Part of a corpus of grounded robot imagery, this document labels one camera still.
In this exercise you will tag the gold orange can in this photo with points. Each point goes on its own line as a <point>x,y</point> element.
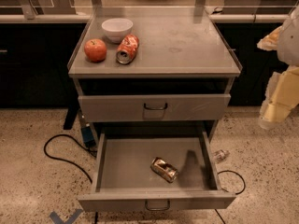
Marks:
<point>164,169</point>

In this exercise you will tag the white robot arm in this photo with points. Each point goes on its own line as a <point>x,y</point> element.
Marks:
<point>285,41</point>

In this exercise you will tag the closed top drawer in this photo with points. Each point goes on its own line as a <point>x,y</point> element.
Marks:
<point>175,107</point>

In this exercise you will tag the grey drawer cabinet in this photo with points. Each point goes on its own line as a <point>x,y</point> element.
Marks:
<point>180,52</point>

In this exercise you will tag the red orange soda can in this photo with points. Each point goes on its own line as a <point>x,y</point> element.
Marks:
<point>127,49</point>

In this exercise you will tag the open middle drawer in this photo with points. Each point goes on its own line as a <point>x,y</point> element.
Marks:
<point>123,179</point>

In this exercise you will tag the clear plastic bottle on floor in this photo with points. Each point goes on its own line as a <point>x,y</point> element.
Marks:
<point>221,155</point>

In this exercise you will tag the white bowl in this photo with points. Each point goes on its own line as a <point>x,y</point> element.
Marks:
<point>117,29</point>

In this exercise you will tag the red apple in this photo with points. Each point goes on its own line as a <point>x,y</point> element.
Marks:
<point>95,50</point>

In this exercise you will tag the blue power box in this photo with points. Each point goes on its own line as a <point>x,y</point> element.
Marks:
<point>86,131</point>

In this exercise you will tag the black top drawer handle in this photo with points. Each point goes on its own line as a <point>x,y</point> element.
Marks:
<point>155,107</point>

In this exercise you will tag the black drawer handle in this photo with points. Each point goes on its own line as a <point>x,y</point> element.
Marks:
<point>154,205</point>
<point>155,107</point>

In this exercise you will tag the black middle drawer handle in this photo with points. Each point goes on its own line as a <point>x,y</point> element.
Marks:
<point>154,205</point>

